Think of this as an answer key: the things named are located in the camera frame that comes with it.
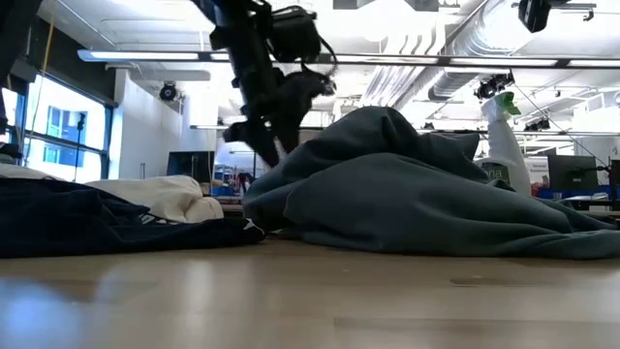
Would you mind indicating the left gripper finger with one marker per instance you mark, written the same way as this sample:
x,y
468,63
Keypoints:
x,y
290,133
259,143

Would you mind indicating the white garment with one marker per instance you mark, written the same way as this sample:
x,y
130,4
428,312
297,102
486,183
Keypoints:
x,y
164,194

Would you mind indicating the grey-green garment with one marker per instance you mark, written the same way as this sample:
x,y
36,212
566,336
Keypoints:
x,y
412,203

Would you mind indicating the black Puma underwear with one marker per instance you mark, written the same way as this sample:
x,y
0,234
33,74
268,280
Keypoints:
x,y
97,228

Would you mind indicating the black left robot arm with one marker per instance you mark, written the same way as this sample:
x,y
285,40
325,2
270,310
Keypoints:
x,y
247,48

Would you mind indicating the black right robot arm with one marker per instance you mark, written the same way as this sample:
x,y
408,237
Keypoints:
x,y
534,14

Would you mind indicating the dark background monitor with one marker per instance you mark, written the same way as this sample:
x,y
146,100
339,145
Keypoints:
x,y
191,165
571,172

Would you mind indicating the black ceiling spotlight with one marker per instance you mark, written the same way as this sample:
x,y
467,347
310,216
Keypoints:
x,y
168,91

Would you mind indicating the long ceiling light fixture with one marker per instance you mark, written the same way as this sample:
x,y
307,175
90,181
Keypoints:
x,y
145,55

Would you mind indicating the black tripod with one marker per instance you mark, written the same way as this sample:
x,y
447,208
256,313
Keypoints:
x,y
78,145

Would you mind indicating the black ceiling light cluster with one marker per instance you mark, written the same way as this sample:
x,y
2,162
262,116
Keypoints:
x,y
491,86

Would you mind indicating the blue-framed window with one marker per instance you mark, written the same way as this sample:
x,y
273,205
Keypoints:
x,y
58,126

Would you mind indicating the white spray bottle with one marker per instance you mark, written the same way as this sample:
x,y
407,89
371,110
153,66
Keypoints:
x,y
504,145

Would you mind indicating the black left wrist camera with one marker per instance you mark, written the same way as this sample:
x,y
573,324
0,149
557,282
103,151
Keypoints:
x,y
295,34

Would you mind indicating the white wall sign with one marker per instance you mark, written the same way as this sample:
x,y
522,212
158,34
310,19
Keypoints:
x,y
538,169

